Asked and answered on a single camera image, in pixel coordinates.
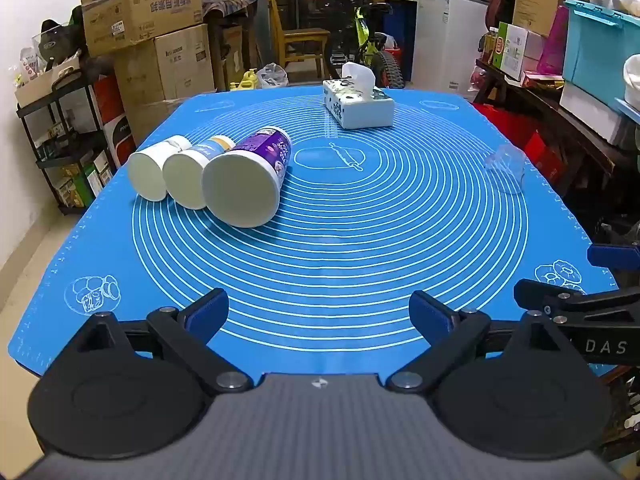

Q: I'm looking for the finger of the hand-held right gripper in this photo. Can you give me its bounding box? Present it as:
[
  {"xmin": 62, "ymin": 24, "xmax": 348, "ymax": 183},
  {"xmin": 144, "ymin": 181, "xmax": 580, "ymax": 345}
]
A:
[
  {"xmin": 513, "ymin": 279, "xmax": 640, "ymax": 322},
  {"xmin": 587, "ymin": 242, "xmax": 640, "ymax": 274}
]

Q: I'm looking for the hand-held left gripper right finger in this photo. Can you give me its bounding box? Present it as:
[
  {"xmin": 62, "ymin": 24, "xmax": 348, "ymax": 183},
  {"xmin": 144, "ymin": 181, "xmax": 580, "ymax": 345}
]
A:
[{"xmin": 387, "ymin": 290, "xmax": 597, "ymax": 394}]

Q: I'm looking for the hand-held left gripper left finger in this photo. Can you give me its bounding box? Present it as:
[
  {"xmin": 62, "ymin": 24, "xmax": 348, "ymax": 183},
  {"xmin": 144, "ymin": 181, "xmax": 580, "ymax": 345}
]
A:
[{"xmin": 47, "ymin": 287, "xmax": 253, "ymax": 395}]

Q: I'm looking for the white plastic storage box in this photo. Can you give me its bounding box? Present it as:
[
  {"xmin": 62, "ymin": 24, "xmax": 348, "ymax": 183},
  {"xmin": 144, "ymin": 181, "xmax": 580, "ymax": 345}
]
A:
[{"xmin": 559, "ymin": 80, "xmax": 627, "ymax": 144}]

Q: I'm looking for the green and white carton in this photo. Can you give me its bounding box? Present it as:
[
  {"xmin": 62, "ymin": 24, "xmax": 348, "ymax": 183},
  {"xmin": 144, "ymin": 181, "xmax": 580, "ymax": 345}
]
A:
[{"xmin": 492, "ymin": 22, "xmax": 544, "ymax": 82}]

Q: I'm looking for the patterned tissue box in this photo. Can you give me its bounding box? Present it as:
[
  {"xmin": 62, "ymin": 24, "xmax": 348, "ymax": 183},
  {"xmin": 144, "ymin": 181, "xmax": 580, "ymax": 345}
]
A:
[{"xmin": 321, "ymin": 61, "xmax": 396, "ymax": 130}]

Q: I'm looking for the black metal shelf rack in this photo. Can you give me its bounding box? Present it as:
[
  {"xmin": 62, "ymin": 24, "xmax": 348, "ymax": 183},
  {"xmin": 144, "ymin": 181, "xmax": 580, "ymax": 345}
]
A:
[{"xmin": 15, "ymin": 57, "xmax": 122, "ymax": 217}]

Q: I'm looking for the wooden chair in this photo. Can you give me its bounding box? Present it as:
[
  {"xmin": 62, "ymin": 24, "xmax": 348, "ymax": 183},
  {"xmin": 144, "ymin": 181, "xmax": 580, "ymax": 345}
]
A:
[{"xmin": 265, "ymin": 0, "xmax": 332, "ymax": 81}]

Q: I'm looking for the plain white paper cup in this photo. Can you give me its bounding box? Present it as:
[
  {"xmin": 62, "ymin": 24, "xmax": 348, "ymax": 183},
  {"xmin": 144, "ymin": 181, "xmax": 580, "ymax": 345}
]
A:
[{"xmin": 127, "ymin": 135, "xmax": 193, "ymax": 203}]

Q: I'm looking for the low brown cardboard box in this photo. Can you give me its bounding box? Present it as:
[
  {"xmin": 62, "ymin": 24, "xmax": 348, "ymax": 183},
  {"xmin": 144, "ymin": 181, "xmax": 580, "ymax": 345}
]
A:
[{"xmin": 127, "ymin": 94, "xmax": 203, "ymax": 150}]

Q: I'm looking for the large printed cardboard box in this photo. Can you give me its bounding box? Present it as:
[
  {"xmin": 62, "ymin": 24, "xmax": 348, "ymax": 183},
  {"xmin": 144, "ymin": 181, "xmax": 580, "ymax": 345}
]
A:
[{"xmin": 78, "ymin": 0, "xmax": 204, "ymax": 58}]

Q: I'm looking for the black bag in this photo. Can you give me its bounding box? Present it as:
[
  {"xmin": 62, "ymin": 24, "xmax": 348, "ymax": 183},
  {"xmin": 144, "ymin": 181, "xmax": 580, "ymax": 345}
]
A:
[{"xmin": 32, "ymin": 6, "xmax": 87, "ymax": 69}]

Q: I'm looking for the white chest freezer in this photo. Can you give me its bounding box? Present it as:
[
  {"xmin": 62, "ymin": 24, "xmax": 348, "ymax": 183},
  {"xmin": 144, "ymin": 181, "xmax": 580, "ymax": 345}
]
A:
[{"xmin": 411, "ymin": 0, "xmax": 492, "ymax": 94}]

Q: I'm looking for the clear plastic cup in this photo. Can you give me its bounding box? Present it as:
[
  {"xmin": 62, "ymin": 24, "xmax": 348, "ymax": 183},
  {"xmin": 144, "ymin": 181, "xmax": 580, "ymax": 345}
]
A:
[{"xmin": 483, "ymin": 142, "xmax": 527, "ymax": 195}]

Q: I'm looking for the purple printed paper cup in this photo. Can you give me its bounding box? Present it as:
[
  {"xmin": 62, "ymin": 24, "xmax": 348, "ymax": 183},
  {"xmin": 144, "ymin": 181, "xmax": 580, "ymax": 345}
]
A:
[{"xmin": 201, "ymin": 126, "xmax": 293, "ymax": 229}]

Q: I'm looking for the red and white carton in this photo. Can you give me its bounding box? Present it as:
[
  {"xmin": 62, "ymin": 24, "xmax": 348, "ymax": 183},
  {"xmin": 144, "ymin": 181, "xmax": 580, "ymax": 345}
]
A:
[{"xmin": 92, "ymin": 75, "xmax": 138, "ymax": 168}]

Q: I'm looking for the black and yellow bicycle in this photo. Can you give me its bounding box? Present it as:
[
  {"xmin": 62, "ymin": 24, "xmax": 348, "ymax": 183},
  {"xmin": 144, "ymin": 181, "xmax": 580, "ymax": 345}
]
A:
[{"xmin": 295, "ymin": 0, "xmax": 404, "ymax": 89}]

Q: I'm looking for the plain brown cardboard box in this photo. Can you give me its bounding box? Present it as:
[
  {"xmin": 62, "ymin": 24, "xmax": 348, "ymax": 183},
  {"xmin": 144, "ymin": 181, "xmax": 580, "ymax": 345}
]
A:
[{"xmin": 113, "ymin": 24, "xmax": 216, "ymax": 105}]

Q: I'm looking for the yellow plastic jug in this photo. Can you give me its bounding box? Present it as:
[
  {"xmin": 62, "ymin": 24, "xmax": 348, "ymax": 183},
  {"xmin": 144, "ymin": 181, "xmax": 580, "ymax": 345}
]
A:
[{"xmin": 229, "ymin": 67, "xmax": 261, "ymax": 92}]

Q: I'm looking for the clear plastic bag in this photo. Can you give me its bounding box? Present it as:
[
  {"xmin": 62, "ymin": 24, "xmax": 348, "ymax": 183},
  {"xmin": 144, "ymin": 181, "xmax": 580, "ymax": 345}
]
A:
[{"xmin": 256, "ymin": 62, "xmax": 290, "ymax": 89}]

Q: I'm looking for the dark wooden side table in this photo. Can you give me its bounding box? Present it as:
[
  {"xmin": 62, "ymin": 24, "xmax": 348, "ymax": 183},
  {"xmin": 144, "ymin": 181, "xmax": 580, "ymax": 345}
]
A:
[{"xmin": 472, "ymin": 59, "xmax": 640, "ymax": 243}]

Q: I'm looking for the blue silicone baking mat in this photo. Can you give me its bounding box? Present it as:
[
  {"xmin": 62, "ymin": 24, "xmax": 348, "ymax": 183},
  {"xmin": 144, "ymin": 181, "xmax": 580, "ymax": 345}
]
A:
[{"xmin": 7, "ymin": 85, "xmax": 621, "ymax": 379}]

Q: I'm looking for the pink bag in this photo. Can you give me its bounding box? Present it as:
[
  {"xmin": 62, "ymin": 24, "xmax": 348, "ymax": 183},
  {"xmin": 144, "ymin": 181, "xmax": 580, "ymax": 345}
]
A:
[{"xmin": 536, "ymin": 5, "xmax": 571, "ymax": 77}]

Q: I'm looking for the white and blue paper cup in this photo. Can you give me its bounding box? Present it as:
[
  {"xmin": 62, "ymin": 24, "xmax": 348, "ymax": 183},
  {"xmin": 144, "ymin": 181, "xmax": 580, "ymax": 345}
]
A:
[{"xmin": 163, "ymin": 135, "xmax": 237, "ymax": 210}]

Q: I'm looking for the red shopping bag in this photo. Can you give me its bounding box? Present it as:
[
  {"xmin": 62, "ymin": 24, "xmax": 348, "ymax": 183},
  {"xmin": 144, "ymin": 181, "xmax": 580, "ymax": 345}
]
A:
[{"xmin": 472, "ymin": 102, "xmax": 567, "ymax": 192}]

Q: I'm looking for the teal plastic storage bin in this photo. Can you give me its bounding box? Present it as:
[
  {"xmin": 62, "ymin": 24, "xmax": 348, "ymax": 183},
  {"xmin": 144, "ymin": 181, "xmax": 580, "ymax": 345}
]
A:
[{"xmin": 562, "ymin": 0, "xmax": 640, "ymax": 102}]

